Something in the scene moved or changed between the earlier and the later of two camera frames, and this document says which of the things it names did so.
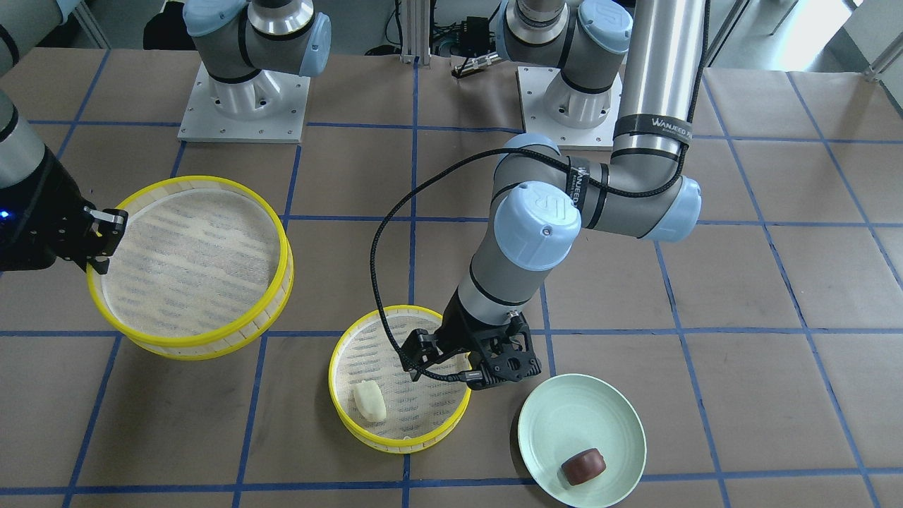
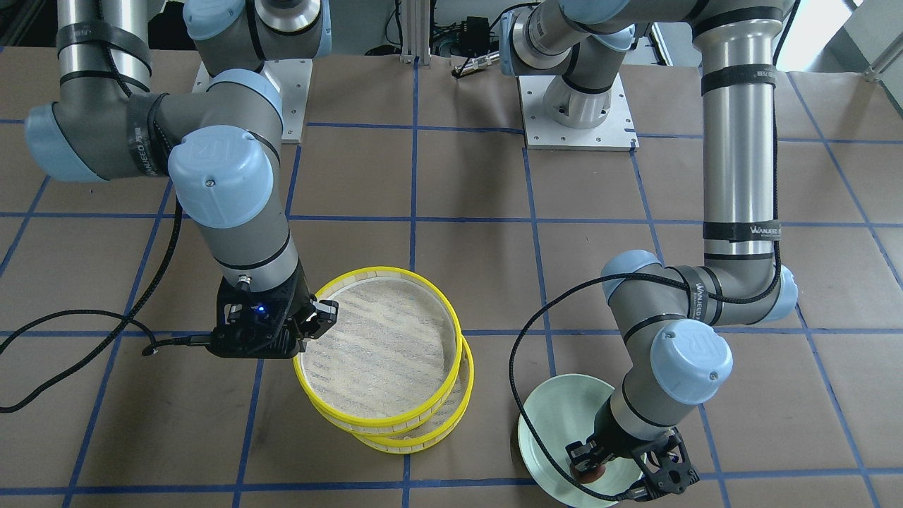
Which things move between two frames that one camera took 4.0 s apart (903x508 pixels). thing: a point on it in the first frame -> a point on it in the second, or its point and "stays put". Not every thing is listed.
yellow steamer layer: [206, 269] -> [389, 363]
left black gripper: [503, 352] -> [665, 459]
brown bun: [583, 466] stays put
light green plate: [573, 413] stays put
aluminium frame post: [415, 32] stays put
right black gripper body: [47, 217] -> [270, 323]
